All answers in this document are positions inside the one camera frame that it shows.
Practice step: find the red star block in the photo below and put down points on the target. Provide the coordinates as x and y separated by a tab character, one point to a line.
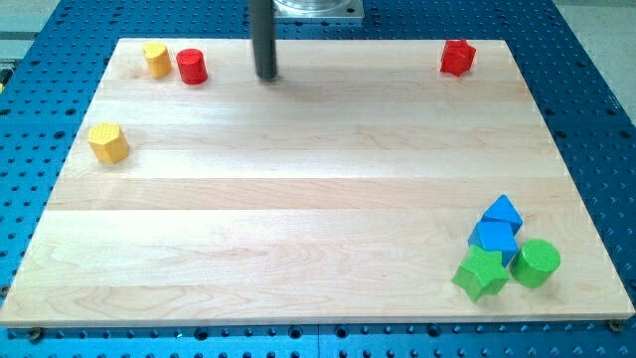
457	57

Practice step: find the blue cube block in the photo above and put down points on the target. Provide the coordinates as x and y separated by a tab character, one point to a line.
495	237

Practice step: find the yellow cylinder block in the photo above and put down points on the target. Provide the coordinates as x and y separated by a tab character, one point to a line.
157	59

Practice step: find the green cylinder block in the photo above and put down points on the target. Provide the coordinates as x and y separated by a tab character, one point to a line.
535	262

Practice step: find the yellow hexagon block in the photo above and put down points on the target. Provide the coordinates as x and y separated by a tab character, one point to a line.
108	143

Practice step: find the blue perforated table plate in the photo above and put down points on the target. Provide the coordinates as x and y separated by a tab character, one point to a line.
50	91

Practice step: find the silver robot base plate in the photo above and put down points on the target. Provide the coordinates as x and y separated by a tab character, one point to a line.
319	9

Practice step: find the red cylinder block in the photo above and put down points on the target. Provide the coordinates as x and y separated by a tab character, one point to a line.
192	67

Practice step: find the green star block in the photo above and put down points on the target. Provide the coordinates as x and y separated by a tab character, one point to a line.
481	273

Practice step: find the light wooden board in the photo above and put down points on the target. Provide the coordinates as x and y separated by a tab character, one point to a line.
344	192

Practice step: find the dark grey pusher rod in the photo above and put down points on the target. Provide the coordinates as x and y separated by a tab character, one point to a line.
262	26

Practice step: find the blue triangle block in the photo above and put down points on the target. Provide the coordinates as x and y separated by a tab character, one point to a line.
503	210

